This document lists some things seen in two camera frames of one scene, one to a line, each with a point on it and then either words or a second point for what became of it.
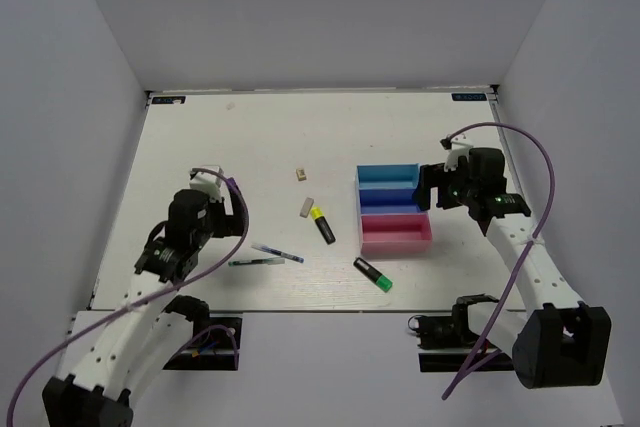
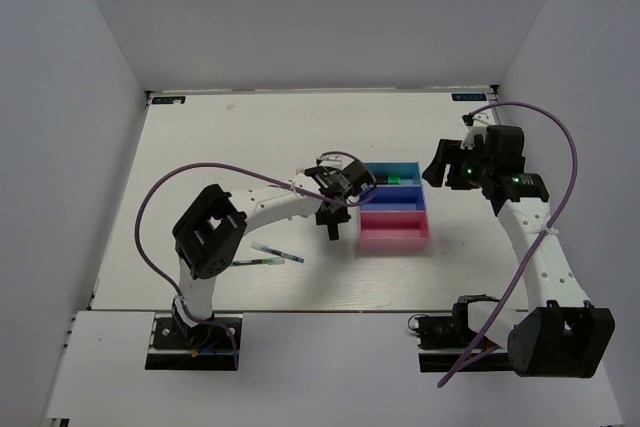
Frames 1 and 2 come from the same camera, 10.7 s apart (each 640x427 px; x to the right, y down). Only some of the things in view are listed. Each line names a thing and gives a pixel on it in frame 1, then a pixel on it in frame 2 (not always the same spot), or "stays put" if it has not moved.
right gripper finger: (422, 192) to (435, 171)
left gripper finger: (228, 226) to (333, 231)
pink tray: (398, 233) stays put
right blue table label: (469, 96) stays put
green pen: (259, 261) stays put
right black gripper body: (460, 187) to (478, 166)
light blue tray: (386, 175) stays put
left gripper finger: (234, 224) to (332, 213)
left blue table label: (168, 99) stays put
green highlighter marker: (382, 282) to (390, 180)
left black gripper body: (203, 233) to (339, 215)
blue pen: (286, 255) stays put
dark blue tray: (387, 201) stays put
